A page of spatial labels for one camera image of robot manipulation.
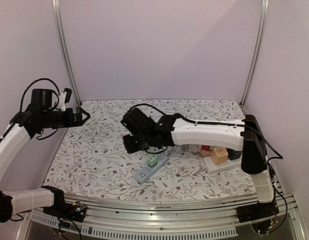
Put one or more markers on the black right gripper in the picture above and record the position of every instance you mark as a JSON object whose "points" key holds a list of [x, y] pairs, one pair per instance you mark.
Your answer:
{"points": [[129, 144]]}

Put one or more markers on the aluminium front rail base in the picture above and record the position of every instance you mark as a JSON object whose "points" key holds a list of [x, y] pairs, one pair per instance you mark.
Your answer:
{"points": [[208, 219]]}

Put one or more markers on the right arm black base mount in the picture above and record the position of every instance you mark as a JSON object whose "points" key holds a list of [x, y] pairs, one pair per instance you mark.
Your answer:
{"points": [[256, 211]]}

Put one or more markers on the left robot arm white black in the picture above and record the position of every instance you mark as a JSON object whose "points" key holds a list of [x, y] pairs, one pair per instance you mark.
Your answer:
{"points": [[47, 110]]}

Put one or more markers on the beige cube adapter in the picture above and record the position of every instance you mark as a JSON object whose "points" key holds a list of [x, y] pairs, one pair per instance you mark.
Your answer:
{"points": [[219, 155]]}

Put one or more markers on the grey blue power strip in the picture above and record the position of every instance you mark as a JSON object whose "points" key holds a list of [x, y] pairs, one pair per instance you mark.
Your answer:
{"points": [[146, 172]]}

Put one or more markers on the aluminium frame post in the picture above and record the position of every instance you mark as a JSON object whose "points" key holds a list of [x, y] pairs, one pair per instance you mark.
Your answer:
{"points": [[256, 52], [56, 9]]}

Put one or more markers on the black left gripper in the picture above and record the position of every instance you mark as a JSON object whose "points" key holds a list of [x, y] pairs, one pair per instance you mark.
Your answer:
{"points": [[70, 121]]}

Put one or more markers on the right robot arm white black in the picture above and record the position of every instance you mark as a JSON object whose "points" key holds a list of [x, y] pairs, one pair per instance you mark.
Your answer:
{"points": [[243, 135]]}

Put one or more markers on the light green plug adapter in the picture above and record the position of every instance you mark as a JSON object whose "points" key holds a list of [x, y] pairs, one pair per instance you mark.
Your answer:
{"points": [[152, 160]]}

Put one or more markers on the white cube adapter red print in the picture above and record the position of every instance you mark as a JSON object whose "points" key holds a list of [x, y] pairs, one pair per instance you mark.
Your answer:
{"points": [[204, 153]]}

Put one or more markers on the left aluminium frame post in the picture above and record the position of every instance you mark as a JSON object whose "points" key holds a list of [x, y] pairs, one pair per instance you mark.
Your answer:
{"points": [[56, 9]]}

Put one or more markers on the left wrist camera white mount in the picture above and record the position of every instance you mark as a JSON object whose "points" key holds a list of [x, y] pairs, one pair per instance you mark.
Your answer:
{"points": [[64, 98]]}

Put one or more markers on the floral patterned table mat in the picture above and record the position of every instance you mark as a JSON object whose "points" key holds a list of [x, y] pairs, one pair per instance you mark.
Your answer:
{"points": [[92, 161]]}

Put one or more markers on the dark green cube adapter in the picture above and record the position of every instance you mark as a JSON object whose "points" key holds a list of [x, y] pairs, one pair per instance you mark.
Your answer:
{"points": [[233, 154]]}

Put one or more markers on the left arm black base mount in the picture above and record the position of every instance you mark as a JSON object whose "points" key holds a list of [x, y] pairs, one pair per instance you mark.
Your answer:
{"points": [[75, 211]]}

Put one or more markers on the white power strip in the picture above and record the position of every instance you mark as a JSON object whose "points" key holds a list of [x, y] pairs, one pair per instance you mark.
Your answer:
{"points": [[215, 168]]}

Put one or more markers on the right aluminium frame post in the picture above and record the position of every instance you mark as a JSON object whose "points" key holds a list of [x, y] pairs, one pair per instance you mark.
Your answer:
{"points": [[256, 52]]}

